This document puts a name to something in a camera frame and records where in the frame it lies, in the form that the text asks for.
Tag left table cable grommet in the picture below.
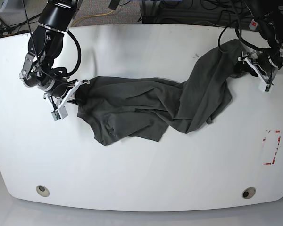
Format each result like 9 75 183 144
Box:
36 185 50 197

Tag yellow cable on floor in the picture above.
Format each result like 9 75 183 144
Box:
70 9 114 28

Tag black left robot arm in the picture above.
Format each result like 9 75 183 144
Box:
235 0 283 84

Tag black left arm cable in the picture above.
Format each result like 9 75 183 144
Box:
217 0 274 54

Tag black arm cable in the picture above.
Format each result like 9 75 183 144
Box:
54 30 82 78
217 0 274 54

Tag white power strip red switch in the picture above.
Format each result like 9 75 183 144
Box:
249 19 258 31

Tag red tape rectangle marking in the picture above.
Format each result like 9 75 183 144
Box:
261 130 281 166

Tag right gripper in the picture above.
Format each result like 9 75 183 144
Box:
54 80 87 106

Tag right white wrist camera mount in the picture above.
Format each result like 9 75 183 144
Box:
43 80 90 121

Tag dark grey T-shirt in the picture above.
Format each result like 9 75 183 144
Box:
77 39 245 146

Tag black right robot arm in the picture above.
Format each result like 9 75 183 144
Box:
19 0 82 100

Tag right table cable grommet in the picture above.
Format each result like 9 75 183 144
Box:
242 187 256 199

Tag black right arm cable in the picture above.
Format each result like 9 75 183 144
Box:
54 30 82 78

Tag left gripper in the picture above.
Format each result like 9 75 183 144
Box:
235 50 274 79

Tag black tripod stand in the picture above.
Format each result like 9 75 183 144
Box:
0 17 28 38

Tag table cable grommet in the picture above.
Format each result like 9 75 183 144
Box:
242 187 256 199
36 185 50 197

